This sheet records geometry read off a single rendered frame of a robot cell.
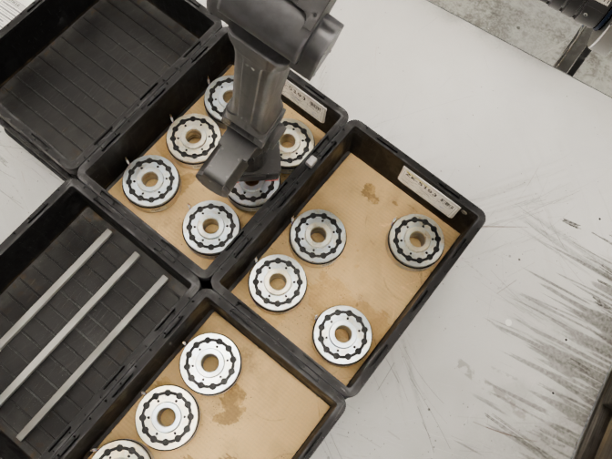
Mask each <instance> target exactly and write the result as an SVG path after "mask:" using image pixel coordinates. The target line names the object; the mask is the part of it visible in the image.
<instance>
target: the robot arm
mask: <svg viewBox="0 0 612 459"><path fill-rule="evenodd" d="M336 1H337V0H207V10H208V11H209V12H211V13H212V14H213V15H215V16H216V17H217V18H219V19H220V20H222V21H223V22H225V23H226V24H227V25H228V35H229V39H230V41H231V43H232V44H233V45H234V50H235V63H234V78H233V94H232V98H231V99H230V101H229V103H228V104H227V105H226V107H225V109H224V111H223V115H222V119H221V122H222V123H224V124H225V125H226V126H227V130H226V131H225V133H224V134H223V135H222V137H221V138H220V139H219V141H218V145H217V146H216V147H215V148H214V149H213V151H212V152H211V154H210V155H209V157H208V158H207V160H206V161H205V162H204V164H203V165H202V166H201V168H200V169H199V171H198V172H197V174H196V178H197V180H198V181H199V182H200V183H201V184H202V185H203V186H204V187H206V188H207V189H209V190H210V191H212V192H213V193H215V194H217V195H219V196H221V197H223V198H226V197H227V196H228V195H229V194H230V192H231V191H232V189H233V188H234V187H235V185H236V184H237V183H239V182H241V181H256V180H265V181H274V180H278V179H279V175H280V174H281V154H280V142H279V140H280V139H281V137H282V136H283V134H284V132H285V131H286V129H287V128H286V127H285V126H283V125H284V124H282V123H281V120H282V118H283V117H284V114H285V112H286V109H285V108H284V107H283V103H282V100H281V93H282V90H283V88H284V85H285V82H286V79H287V77H288V74H289V72H290V69H293V70H294V71H295V72H297V73H298V74H300V75H301V76H303V77H305V78H306V79H307V80H309V81H311V79H312V78H313V77H314V76H315V75H316V72H317V71H318V69H319V68H320V66H321V64H322V63H323V61H324V60H325V58H326V57H327V55H328V54H329V53H330V52H331V51H332V48H333V47H334V45H335V43H336V41H337V39H338V37H339V35H340V33H341V31H342V29H343V28H344V24H343V23H342V22H340V21H339V20H337V19H336V18H335V17H333V16H332V15H330V11H331V10H332V8H333V6H334V5H335V3H336Z"/></svg>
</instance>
